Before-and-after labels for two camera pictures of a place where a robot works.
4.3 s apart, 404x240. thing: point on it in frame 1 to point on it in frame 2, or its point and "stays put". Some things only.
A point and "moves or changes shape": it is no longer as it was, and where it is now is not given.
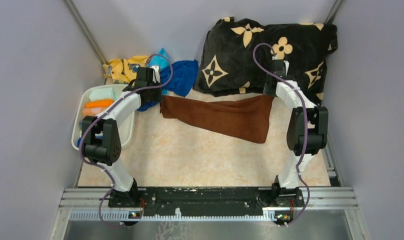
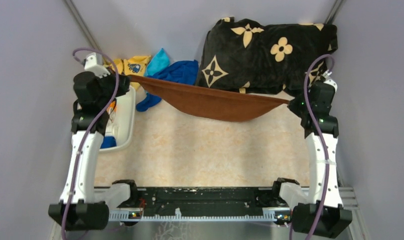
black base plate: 205,199 stays put
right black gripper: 267,92 to 293,106
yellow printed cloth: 124,71 stays put
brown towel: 247,119 moves or changes shape
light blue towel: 161,59 stays put
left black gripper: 158,97 to 123,84
